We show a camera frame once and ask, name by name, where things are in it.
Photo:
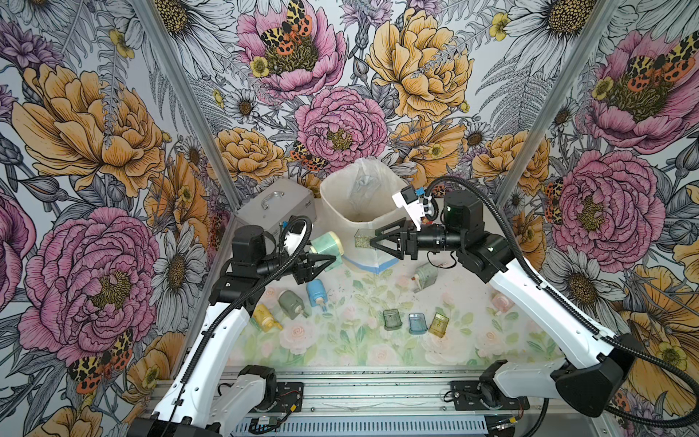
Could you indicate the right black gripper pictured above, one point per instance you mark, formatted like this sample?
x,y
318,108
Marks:
x,y
408,240

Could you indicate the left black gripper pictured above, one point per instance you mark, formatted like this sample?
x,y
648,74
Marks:
x,y
302,266

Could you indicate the blue pencil sharpener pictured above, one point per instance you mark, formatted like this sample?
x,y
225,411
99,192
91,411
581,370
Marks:
x,y
317,294

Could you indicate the teal square pencil sharpener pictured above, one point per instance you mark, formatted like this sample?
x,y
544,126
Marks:
x,y
329,244

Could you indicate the dark green pencil sharpener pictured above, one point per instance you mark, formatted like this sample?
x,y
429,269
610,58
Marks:
x,y
292,305

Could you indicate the grey-green pencil sharpener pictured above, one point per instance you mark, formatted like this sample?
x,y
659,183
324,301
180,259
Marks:
x,y
424,277

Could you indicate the yellow pencil sharpener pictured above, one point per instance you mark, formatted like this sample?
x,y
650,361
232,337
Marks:
x,y
264,319

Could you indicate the translucent green shavings tray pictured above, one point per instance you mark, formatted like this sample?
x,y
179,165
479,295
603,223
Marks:
x,y
392,319

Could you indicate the translucent blue shavings tray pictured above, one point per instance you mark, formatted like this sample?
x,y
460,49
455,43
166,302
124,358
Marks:
x,y
417,324

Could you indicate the translucent yellow shavings tray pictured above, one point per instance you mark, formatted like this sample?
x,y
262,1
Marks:
x,y
439,325

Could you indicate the clear teal shavings tray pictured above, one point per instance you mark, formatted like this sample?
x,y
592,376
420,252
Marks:
x,y
362,238

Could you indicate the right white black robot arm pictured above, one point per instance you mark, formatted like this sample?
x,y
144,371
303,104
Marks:
x,y
596,362

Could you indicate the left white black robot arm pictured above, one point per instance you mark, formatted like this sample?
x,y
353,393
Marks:
x,y
191,407

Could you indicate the pink pencil sharpener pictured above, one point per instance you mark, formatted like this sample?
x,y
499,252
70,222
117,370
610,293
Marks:
x,y
501,303

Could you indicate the white lined trash bin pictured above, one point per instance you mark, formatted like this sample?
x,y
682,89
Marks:
x,y
359,197

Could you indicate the silver aluminium case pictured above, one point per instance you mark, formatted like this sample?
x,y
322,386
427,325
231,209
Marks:
x,y
276,204

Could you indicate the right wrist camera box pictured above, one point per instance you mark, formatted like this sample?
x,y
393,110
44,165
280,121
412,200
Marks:
x,y
417,204

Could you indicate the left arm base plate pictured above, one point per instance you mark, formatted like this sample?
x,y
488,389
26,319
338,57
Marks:
x,y
288,398

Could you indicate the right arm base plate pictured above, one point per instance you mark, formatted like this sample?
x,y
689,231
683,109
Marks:
x,y
469,395

